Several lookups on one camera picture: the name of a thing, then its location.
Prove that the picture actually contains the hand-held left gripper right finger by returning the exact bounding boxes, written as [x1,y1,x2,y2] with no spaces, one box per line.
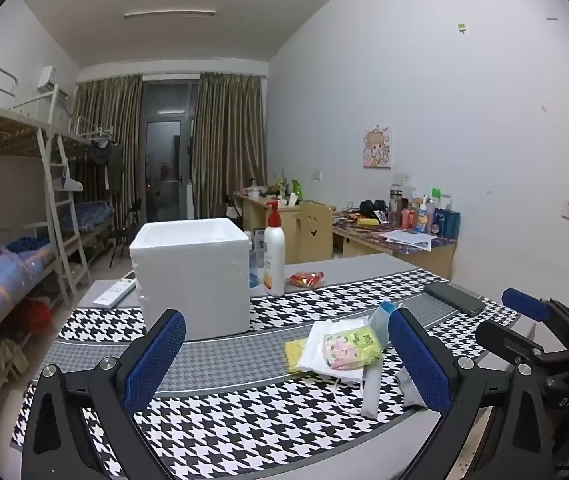
[388,308,562,480]

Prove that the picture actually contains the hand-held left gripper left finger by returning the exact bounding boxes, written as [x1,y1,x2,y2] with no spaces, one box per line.
[20,308,188,480]

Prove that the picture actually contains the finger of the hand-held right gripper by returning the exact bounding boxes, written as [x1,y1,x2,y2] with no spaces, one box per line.
[501,287,569,342]
[475,317,557,377]

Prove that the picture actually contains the blue face mask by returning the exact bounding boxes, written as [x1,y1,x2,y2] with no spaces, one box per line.
[370,301,401,342]

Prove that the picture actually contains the white tissue cloth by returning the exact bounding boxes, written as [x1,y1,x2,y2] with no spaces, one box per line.
[361,364,383,419]

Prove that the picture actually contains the white foam box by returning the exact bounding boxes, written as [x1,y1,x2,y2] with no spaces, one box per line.
[129,217,254,342]

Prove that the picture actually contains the pale face mask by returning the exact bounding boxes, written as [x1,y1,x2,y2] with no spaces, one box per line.
[297,319,381,402]

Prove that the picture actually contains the grey cloth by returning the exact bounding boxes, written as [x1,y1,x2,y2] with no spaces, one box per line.
[395,366,428,409]

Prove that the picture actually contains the black smartphone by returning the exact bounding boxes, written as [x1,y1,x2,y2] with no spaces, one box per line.
[423,281,488,318]

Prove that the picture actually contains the yellow-green tissue packet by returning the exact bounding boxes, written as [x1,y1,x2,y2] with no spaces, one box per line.
[320,325,384,372]

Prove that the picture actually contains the white remote control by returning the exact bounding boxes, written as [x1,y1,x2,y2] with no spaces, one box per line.
[93,271,136,310]

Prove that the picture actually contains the houndstooth table cloth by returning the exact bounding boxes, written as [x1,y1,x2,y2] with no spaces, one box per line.
[10,268,522,463]

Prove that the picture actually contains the wooden desk with colourful cover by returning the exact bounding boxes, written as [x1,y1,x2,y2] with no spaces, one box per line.
[331,212,458,282]

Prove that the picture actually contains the printed paper sheets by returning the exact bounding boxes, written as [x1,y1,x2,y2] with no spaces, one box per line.
[378,229,435,252]

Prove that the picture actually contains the row of toiletry bottles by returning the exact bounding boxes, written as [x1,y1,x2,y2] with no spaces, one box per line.
[400,187,461,239]

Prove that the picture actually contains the yellow cloth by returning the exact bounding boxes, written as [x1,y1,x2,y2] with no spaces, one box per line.
[284,340,311,374]

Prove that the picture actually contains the black folding chair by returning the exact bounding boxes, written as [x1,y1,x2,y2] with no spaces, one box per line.
[223,192,245,232]
[109,199,144,269]

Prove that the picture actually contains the red cloth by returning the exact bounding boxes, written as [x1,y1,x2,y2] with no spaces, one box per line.
[17,297,53,337]

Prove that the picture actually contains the red snack packet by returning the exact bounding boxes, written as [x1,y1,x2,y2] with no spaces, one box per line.
[287,270,326,289]

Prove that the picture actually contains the beige cloth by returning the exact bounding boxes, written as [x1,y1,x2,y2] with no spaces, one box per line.
[0,339,31,382]

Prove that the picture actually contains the white lotion pump bottle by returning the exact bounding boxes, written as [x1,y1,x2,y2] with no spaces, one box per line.
[263,200,286,297]

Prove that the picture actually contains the black headphones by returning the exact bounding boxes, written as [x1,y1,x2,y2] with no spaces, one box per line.
[359,199,389,219]

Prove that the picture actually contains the bunk bed with blue mattress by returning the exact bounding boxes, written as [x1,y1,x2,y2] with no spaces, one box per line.
[59,115,121,262]

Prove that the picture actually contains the wooden chair with smiley cutout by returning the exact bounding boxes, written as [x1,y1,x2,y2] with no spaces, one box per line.
[284,201,335,265]

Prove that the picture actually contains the white bed ladder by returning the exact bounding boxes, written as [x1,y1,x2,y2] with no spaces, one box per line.
[37,85,91,302]

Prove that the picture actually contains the plain wooden desk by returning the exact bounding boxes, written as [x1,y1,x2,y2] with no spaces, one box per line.
[234,191,337,233]

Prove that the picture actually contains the white plastic bag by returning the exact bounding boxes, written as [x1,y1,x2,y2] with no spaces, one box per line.
[59,172,84,194]

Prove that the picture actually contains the glass balcony door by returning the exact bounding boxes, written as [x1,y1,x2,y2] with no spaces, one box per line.
[142,77,200,224]

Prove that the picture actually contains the hanging dark clothes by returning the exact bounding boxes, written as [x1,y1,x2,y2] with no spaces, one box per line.
[89,137,123,197]

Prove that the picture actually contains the brown curtain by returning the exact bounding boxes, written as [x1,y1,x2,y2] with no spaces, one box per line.
[72,75,144,222]
[192,72,268,219]

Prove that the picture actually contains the white air conditioner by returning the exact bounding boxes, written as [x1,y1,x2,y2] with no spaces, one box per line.
[37,65,70,99]

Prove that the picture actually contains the ceiling tube light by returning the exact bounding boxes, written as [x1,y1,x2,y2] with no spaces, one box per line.
[124,8,216,20]

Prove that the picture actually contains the cartoon wall poster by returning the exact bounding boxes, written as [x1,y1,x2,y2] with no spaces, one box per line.
[363,127,394,169]

